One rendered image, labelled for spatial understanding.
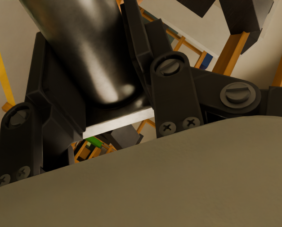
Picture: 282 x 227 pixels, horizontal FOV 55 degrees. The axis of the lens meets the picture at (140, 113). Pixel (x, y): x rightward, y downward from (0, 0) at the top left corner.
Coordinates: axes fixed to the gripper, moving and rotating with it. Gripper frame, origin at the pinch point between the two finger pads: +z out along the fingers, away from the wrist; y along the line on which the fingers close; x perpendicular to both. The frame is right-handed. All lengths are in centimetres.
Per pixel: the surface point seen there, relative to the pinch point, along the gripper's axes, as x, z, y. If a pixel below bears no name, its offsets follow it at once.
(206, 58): -421, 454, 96
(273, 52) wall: -511, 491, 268
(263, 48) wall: -500, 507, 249
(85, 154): -771, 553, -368
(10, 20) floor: -83, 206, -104
